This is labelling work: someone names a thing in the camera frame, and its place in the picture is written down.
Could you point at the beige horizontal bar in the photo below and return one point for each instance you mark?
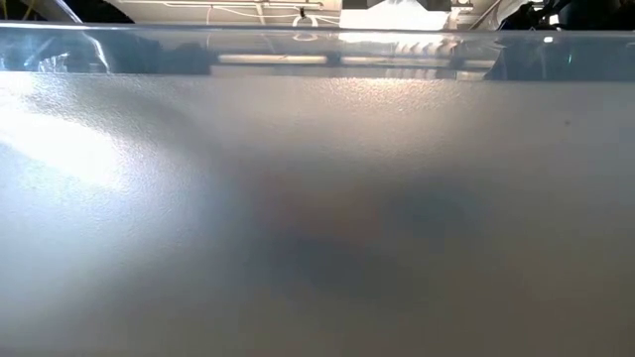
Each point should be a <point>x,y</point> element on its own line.
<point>238,4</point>

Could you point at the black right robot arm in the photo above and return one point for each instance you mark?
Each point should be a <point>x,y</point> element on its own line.
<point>585,15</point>

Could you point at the clear frosted plastic bin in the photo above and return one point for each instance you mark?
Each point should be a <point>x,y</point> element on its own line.
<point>99,223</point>

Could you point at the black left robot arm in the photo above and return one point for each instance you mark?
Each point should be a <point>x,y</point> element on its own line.
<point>109,12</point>

